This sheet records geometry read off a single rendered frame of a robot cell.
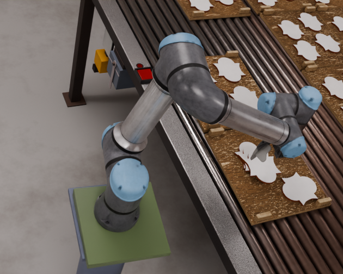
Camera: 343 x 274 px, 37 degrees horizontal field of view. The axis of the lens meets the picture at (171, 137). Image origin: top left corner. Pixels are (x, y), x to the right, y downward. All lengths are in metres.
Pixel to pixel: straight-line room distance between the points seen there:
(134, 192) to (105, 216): 0.17
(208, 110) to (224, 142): 0.71
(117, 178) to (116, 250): 0.26
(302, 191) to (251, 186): 0.20
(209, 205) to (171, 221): 1.04
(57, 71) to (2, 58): 0.35
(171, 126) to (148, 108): 0.54
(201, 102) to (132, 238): 0.60
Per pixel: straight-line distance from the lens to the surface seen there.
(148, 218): 1.76
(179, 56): 1.34
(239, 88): 2.23
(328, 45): 2.73
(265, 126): 1.45
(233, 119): 1.37
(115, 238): 1.70
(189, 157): 1.93
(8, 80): 3.37
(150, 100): 1.46
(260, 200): 1.89
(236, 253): 1.76
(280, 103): 1.61
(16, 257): 2.65
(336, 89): 2.49
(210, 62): 2.32
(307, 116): 1.69
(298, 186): 1.99
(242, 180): 1.91
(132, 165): 1.57
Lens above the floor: 2.36
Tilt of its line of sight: 47 degrees down
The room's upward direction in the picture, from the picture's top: 20 degrees clockwise
